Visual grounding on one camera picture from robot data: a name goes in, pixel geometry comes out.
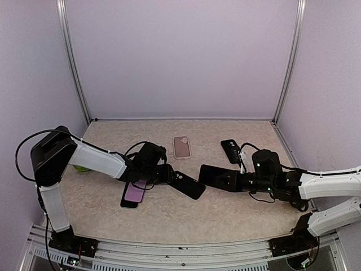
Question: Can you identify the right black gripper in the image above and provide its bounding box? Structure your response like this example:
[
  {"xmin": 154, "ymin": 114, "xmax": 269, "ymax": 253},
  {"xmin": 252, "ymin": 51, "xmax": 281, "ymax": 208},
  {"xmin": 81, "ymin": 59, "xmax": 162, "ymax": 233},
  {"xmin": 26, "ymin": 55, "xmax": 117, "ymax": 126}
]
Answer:
[{"xmin": 216, "ymin": 169, "xmax": 275, "ymax": 193}]

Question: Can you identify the left aluminium frame post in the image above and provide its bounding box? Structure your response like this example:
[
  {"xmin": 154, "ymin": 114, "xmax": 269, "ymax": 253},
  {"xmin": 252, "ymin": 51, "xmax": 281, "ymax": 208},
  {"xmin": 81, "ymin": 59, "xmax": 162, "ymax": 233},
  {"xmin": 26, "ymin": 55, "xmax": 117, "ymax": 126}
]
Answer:
[{"xmin": 56, "ymin": 0, "xmax": 92, "ymax": 125}]

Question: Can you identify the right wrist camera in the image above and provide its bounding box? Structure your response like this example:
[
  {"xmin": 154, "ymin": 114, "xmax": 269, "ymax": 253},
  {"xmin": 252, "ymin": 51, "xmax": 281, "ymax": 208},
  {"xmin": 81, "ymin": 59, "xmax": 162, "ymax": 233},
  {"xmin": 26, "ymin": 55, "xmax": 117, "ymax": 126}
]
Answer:
[{"xmin": 233, "ymin": 147, "xmax": 247, "ymax": 173}]

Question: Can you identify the dark green mug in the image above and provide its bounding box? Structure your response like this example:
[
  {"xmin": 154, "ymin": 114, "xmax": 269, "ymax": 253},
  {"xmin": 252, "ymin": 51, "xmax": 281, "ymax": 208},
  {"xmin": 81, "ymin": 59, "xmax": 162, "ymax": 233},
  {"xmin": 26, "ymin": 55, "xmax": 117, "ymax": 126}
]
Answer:
[{"xmin": 292, "ymin": 199, "xmax": 309, "ymax": 212}]

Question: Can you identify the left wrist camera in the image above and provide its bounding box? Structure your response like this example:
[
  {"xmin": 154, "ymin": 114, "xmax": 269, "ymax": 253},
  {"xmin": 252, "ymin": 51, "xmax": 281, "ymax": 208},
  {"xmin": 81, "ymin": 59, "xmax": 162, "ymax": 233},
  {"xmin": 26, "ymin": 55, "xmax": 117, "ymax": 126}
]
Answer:
[{"xmin": 159, "ymin": 146, "xmax": 168, "ymax": 164}]

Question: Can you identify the face-up phone under stack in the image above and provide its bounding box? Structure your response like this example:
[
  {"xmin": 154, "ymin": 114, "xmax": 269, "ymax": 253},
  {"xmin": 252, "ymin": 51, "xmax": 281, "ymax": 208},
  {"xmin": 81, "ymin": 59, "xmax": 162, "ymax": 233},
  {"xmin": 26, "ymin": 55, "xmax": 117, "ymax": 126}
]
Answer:
[{"xmin": 120, "ymin": 185, "xmax": 138, "ymax": 209}]

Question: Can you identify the pink phone case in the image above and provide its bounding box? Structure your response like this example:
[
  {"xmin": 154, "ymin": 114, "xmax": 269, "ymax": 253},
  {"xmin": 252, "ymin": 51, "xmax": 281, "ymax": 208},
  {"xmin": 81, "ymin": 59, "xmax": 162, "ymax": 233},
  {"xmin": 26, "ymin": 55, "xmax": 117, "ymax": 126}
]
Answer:
[{"xmin": 173, "ymin": 136, "xmax": 191, "ymax": 159}]

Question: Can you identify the front aluminium rail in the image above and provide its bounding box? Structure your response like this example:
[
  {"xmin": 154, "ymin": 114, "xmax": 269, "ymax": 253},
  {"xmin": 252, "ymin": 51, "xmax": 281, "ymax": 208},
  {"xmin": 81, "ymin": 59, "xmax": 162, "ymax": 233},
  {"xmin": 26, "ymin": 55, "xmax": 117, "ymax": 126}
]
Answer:
[{"xmin": 15, "ymin": 220, "xmax": 352, "ymax": 270}]

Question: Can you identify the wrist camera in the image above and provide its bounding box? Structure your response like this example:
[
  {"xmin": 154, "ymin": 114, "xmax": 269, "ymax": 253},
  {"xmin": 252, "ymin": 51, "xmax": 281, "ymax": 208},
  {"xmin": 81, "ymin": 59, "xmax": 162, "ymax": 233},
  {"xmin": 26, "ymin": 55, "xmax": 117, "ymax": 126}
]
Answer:
[
  {"xmin": 233, "ymin": 147, "xmax": 247, "ymax": 173},
  {"xmin": 159, "ymin": 146, "xmax": 168, "ymax": 164}
]

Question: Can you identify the black phone case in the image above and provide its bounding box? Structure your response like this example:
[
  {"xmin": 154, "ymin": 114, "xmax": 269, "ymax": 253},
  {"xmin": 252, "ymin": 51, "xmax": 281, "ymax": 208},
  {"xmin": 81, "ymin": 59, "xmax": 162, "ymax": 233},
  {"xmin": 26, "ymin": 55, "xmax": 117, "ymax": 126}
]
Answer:
[
  {"xmin": 169, "ymin": 171, "xmax": 206, "ymax": 200},
  {"xmin": 221, "ymin": 139, "xmax": 240, "ymax": 164}
]

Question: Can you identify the purple phone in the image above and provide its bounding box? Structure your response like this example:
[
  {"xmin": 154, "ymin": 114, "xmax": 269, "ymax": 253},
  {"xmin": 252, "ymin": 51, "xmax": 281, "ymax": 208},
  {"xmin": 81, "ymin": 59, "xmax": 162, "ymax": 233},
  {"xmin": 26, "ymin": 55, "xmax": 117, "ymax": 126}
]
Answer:
[
  {"xmin": 198, "ymin": 164, "xmax": 237, "ymax": 192},
  {"xmin": 124, "ymin": 180, "xmax": 147, "ymax": 203}
]

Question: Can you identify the green bowl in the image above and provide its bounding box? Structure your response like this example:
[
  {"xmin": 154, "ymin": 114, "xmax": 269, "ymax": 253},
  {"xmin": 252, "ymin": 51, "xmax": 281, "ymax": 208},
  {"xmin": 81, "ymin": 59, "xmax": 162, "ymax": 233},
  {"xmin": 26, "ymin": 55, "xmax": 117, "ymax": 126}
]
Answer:
[{"xmin": 73, "ymin": 165, "xmax": 90, "ymax": 172}]

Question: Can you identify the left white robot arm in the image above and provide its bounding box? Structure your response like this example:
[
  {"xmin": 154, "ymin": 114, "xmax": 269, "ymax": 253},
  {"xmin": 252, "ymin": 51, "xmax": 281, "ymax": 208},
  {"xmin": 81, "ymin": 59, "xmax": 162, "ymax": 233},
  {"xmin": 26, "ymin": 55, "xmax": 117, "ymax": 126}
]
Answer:
[{"xmin": 15, "ymin": 125, "xmax": 175, "ymax": 251}]

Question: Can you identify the purple phone on stack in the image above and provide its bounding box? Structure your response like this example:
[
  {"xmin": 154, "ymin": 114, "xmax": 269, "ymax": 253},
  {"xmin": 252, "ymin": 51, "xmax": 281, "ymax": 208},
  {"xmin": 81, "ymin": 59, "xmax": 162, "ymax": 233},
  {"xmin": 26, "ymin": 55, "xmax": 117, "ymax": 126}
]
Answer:
[{"xmin": 124, "ymin": 180, "xmax": 147, "ymax": 203}]

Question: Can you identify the aluminium frame post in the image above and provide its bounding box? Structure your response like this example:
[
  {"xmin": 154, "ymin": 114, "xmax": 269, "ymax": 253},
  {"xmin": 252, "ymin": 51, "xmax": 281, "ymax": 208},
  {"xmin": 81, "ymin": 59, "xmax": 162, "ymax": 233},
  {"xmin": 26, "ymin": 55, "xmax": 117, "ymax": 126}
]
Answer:
[
  {"xmin": 56, "ymin": 0, "xmax": 92, "ymax": 125},
  {"xmin": 272, "ymin": 0, "xmax": 306, "ymax": 126}
]

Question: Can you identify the right aluminium frame post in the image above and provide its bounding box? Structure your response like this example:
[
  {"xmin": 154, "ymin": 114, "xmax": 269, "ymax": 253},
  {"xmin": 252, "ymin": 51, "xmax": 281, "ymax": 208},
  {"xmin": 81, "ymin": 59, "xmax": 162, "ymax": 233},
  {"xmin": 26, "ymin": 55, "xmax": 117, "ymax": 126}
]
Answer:
[{"xmin": 272, "ymin": 0, "xmax": 306, "ymax": 126}]

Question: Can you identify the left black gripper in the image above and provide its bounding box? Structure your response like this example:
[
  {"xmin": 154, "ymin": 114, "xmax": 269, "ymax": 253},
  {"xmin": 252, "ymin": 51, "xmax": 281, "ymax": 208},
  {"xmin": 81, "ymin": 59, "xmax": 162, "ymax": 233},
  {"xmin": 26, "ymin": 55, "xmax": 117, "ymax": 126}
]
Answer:
[{"xmin": 142, "ymin": 164, "xmax": 178, "ymax": 185}]

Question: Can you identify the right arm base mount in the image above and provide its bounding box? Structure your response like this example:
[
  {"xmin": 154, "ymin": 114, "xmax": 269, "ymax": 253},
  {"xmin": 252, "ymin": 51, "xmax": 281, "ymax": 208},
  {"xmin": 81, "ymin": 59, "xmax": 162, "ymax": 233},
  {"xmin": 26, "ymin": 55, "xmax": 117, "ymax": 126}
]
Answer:
[{"xmin": 268, "ymin": 213, "xmax": 319, "ymax": 257}]

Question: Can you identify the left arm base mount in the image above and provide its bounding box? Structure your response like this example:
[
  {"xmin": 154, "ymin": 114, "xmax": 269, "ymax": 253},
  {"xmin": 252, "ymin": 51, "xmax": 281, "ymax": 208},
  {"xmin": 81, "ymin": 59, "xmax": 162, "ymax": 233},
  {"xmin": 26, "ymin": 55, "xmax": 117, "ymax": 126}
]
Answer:
[{"xmin": 49, "ymin": 227, "xmax": 99, "ymax": 258}]

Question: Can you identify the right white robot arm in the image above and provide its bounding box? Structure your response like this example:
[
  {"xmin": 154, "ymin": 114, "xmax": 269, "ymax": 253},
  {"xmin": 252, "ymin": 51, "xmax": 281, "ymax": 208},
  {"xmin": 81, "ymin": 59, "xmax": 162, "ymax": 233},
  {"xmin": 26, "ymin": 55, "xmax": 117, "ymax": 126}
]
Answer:
[{"xmin": 215, "ymin": 139, "xmax": 360, "ymax": 251}]

